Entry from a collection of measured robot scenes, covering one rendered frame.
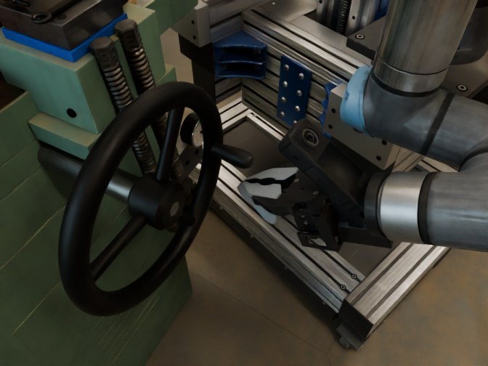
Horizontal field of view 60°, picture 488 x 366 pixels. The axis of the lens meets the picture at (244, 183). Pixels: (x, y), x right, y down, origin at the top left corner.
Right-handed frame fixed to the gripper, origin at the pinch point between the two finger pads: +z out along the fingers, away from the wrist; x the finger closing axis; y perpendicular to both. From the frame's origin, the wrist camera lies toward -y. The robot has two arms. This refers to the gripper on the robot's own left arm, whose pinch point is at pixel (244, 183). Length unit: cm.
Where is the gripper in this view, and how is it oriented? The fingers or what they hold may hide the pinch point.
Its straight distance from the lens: 58.7
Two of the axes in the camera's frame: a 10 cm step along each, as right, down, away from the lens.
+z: -7.5, -0.4, 6.6
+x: 5.3, -6.4, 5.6
